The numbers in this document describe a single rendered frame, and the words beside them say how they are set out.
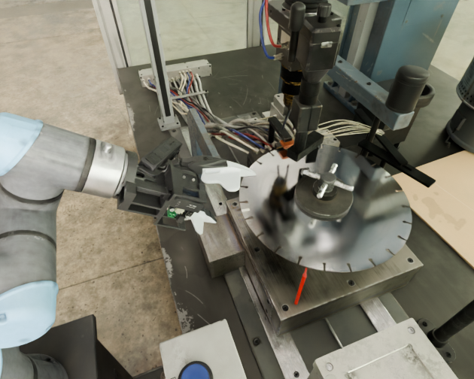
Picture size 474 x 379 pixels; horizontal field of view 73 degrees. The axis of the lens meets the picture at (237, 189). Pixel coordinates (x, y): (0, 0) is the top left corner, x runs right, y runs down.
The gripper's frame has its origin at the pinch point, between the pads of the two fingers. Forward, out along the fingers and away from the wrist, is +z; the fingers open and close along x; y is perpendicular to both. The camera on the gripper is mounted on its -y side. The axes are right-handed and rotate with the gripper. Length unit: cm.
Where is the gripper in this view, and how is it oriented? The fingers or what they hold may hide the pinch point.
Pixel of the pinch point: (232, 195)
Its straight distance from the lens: 57.3
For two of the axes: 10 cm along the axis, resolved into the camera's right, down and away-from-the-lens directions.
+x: 5.4, -6.6, -5.3
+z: 8.1, 2.4, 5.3
